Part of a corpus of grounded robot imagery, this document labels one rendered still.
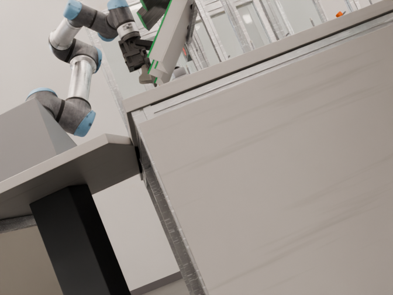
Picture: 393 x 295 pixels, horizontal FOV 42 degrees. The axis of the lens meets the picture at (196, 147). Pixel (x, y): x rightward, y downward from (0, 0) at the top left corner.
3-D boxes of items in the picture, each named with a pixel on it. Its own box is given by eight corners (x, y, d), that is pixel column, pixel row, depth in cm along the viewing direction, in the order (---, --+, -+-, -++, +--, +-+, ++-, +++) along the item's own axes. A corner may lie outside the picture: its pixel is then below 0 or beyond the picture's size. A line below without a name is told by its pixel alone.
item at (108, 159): (-107, 243, 145) (-111, 234, 145) (50, 213, 233) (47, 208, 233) (109, 143, 132) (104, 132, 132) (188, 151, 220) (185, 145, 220)
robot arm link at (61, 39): (45, 31, 233) (73, -11, 190) (69, 41, 237) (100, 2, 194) (37, 54, 230) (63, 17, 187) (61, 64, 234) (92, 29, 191)
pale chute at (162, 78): (161, 78, 154) (147, 73, 155) (166, 88, 167) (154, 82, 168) (196, -7, 156) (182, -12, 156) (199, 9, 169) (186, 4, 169)
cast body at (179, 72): (175, 86, 186) (168, 69, 187) (174, 89, 190) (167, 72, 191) (196, 78, 187) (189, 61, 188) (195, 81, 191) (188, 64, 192)
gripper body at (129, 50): (130, 74, 191) (118, 45, 193) (152, 67, 193) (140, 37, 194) (129, 68, 184) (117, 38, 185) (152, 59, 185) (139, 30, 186)
